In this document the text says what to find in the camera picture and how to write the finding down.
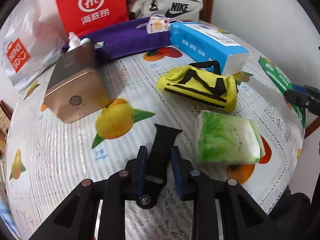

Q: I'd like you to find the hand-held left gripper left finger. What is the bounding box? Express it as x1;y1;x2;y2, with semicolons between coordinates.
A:
27;145;148;240

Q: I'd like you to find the green packet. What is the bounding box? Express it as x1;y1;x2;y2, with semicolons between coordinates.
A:
258;56;307;129

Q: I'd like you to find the black watch strap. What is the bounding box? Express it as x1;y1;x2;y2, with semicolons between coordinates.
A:
136;124;183;209

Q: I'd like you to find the white glove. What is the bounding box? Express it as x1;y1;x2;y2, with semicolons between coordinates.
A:
67;32;92;53

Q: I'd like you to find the blue tissue pack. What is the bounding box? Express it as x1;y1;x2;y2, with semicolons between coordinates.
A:
170;22;250;77

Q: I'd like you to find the fruit print face mask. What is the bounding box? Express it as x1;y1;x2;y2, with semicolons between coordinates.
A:
136;16;175;34

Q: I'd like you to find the grey waist bag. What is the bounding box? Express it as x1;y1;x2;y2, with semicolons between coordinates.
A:
126;0;202;23

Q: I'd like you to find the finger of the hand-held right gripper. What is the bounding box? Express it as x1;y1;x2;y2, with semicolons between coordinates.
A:
292;84;320;96
284;90;320;116

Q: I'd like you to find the green pocket tissue pack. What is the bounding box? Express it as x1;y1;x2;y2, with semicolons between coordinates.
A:
196;110;264;164

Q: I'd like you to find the red paper bag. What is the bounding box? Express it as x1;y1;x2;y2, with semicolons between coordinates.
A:
53;0;130;37

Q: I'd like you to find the gold and brown tin box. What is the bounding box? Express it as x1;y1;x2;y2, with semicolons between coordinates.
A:
44;42;110;123

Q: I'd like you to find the purple towel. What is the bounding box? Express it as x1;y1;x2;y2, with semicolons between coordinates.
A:
61;17;175;60

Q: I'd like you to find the fruit print tablecloth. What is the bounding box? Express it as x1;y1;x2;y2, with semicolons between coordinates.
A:
6;22;305;240

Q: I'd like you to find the white plastic shopping bag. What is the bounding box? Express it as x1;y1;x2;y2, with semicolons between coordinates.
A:
0;0;65;93

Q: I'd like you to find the brown wooden door frame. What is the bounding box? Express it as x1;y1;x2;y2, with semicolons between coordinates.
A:
200;0;213;23

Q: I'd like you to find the yellow bag with black straps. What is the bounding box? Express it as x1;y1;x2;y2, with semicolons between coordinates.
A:
156;60;238;112

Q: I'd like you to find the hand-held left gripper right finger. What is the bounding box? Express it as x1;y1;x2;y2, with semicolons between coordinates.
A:
170;146;283;240

